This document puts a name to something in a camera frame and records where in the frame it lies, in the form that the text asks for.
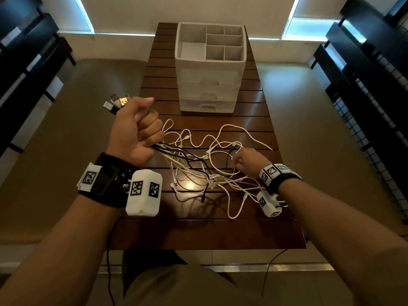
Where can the person's left hand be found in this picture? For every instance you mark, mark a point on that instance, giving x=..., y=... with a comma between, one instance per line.
x=130, y=137

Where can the person's right hand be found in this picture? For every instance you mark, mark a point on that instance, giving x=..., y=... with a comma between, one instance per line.
x=251, y=162

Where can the white drawer organizer box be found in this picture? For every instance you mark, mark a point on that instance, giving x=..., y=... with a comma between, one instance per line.
x=207, y=76

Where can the person's right forearm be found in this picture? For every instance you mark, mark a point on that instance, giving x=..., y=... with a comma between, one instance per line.
x=344, y=245

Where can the person's left forearm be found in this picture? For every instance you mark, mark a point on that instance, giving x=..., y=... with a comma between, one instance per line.
x=57, y=251

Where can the person's dark trouser leg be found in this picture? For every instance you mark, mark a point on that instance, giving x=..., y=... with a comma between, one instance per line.
x=146, y=261

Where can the black right wristband with markers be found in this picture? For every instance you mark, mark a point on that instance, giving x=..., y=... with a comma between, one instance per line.
x=280, y=181

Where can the black wristband with markers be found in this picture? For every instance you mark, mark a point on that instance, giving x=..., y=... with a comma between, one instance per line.
x=280, y=181
x=108, y=188

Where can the black left wristband with markers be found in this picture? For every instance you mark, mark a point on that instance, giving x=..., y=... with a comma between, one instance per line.
x=108, y=188

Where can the wooden slatted table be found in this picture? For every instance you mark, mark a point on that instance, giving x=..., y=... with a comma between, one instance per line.
x=191, y=232

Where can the beige roller blind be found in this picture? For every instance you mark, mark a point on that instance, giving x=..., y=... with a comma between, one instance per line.
x=191, y=11
x=63, y=12

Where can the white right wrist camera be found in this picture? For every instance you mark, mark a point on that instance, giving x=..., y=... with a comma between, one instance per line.
x=271, y=207

